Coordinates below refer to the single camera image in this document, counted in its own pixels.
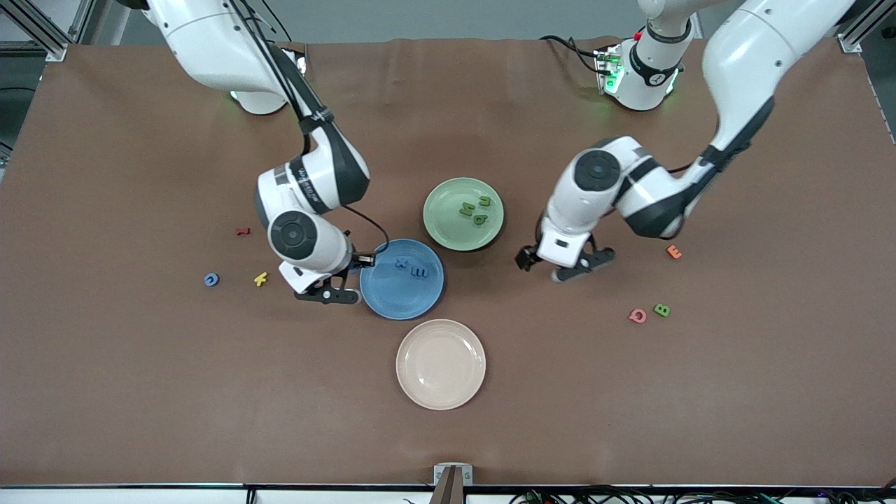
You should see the blue plate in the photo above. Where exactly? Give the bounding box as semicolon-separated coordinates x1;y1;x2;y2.
359;239;445;321

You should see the green plate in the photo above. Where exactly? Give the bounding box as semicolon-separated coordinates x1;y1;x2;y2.
423;176;505;252

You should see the cream plate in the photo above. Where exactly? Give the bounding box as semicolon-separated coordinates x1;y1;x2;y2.
395;318;487;411

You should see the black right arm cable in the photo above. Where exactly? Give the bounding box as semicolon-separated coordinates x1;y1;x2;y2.
231;0;391;260

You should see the black base cable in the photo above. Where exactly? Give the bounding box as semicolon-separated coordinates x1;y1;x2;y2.
539;35;604;74
260;0;293;44

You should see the grey metal table bracket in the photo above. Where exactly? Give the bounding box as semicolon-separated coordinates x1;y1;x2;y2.
433;463;474;486

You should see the black cable bundle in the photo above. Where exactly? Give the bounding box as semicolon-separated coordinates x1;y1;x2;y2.
510;486;896;504

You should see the white table frame rail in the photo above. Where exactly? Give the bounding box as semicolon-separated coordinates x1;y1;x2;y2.
0;484;896;504

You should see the aluminium frame profile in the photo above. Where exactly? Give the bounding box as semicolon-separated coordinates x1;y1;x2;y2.
840;0;896;53
0;0;95;62

